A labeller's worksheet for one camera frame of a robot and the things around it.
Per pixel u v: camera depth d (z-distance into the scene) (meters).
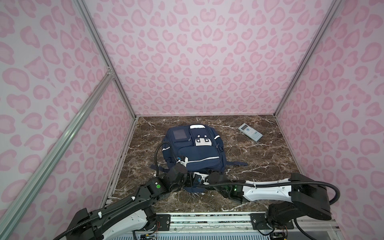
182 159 0.70
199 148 0.90
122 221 0.48
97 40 0.79
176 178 0.58
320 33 0.77
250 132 1.07
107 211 0.43
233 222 0.75
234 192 0.59
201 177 0.68
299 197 0.42
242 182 0.57
